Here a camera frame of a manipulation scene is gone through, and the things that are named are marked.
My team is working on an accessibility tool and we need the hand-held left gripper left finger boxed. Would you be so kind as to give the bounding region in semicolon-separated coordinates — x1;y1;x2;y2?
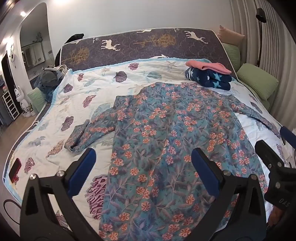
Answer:
20;148;96;241

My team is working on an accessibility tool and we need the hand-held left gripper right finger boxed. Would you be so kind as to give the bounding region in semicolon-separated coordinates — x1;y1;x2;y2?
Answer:
191;148;269;241

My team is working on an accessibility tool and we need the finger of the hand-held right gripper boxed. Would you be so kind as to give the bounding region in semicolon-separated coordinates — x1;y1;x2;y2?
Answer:
279;126;296;149
254;140;286;168

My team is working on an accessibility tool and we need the blue floral shirt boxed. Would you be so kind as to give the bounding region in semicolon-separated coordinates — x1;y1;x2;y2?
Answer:
65;82;284;241

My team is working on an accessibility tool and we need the pile of grey-blue clothes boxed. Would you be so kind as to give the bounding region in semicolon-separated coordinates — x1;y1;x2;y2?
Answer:
33;65;67;102

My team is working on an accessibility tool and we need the person's right hand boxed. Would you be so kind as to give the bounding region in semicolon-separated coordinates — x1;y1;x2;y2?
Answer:
267;205;286;230

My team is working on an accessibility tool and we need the green seat cushion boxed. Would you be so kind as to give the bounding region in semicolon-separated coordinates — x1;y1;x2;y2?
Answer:
240;76;285;123

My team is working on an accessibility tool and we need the white shell-print quilt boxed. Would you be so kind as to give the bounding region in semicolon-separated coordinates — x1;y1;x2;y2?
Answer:
3;58;296;232

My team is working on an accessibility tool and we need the green pillow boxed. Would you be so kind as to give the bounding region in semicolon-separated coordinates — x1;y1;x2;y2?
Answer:
223;43;241;72
236;63;280;101
28;89;47;114

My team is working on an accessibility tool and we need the red phone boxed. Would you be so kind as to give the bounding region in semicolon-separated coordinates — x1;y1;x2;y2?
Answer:
9;159;22;182

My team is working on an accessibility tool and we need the navy star-print folded garment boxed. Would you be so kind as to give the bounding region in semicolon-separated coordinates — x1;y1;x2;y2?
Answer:
185;67;233;91

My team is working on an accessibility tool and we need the white bear figure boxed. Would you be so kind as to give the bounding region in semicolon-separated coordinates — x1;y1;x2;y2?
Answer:
14;86;35;116

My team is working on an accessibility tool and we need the white rack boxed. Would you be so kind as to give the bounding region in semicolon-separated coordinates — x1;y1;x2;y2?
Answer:
1;91;20;121

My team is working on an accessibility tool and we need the pink folded garment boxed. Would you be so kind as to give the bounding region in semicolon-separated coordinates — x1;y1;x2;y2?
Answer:
185;59;232;75

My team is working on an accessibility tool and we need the beige pillow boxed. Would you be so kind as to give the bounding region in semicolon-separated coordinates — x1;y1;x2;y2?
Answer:
217;25;245;47

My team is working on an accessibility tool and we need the black floor lamp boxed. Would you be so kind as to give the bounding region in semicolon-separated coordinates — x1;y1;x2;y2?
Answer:
255;8;267;67

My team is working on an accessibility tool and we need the grey deer-print mattress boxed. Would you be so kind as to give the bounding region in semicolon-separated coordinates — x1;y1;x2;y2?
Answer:
2;28;285;186

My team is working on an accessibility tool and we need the black cable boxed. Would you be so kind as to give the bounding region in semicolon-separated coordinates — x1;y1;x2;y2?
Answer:
3;199;22;226

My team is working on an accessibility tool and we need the wall mirror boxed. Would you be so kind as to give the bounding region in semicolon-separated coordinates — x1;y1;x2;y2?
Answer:
22;44;45;67

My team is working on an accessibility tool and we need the white round wall fixture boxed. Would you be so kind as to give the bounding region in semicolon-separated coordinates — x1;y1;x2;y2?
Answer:
8;43;18;67

